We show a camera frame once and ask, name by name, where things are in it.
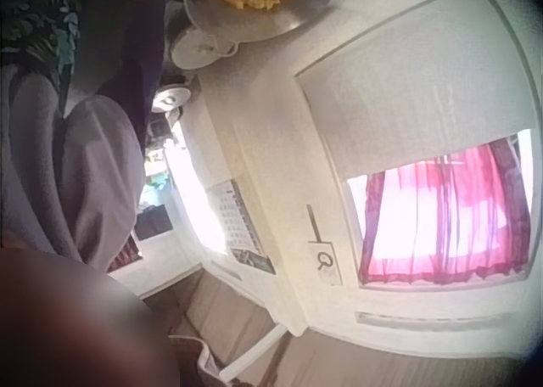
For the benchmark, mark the white pole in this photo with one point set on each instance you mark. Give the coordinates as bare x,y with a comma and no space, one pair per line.
254,349

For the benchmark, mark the white pot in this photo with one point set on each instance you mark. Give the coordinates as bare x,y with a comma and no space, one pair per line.
197,49

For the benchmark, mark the white roller blind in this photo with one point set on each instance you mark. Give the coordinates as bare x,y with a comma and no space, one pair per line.
407,90

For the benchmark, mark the patterned cloth with white edge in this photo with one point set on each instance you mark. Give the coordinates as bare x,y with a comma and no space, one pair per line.
193,357

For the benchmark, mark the shelf with small items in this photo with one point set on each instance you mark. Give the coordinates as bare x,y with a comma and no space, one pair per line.
159,153

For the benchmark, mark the white paper with round mark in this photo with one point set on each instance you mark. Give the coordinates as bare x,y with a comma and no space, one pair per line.
326,261

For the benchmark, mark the pink curtain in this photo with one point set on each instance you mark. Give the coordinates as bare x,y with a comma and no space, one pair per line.
445,217

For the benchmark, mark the wall calendar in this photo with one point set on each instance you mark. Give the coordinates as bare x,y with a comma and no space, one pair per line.
239,226

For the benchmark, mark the round metal plate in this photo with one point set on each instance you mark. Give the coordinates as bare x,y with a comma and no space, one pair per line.
271,24

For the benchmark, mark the round metal lid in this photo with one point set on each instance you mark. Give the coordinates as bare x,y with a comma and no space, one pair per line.
170,99

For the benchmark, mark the black box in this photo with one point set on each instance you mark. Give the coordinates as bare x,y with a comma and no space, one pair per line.
155,222

